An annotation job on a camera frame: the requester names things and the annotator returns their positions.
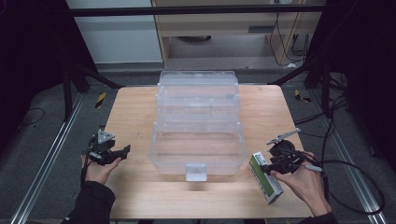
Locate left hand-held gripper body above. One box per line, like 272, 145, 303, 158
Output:
81, 129, 118, 166

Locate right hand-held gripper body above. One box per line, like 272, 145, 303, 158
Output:
266, 127, 304, 175

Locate green and white carton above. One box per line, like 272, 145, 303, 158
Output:
248, 151, 284, 205

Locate clear plastic storage box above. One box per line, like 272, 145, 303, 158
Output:
148, 70, 247, 182

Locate person's left hand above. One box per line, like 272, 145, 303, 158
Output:
81, 155, 122, 185

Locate person's right hand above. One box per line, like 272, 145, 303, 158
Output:
270, 152, 332, 217

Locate yellow and black tape strip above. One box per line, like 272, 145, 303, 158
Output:
94, 91, 107, 109
293, 89, 312, 104

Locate black metal stand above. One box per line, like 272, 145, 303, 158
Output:
60, 62, 124, 122
267, 59, 348, 119

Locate white cabinet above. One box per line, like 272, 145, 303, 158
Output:
65, 0, 164, 64

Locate black curtain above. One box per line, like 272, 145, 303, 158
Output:
0, 0, 97, 147
311, 0, 396, 172

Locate black horizontal bar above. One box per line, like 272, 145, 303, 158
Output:
69, 4, 328, 17

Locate light wooden desk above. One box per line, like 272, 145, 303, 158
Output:
150, 0, 328, 68

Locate right hand-held gripper black cable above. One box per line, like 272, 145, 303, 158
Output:
289, 148, 386, 217

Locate aluminium floor rail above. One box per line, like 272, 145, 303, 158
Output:
307, 90, 389, 224
8, 92, 87, 224

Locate thin black floor cable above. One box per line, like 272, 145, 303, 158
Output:
18, 106, 47, 127

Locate black cables under desk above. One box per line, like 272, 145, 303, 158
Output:
269, 12, 310, 67

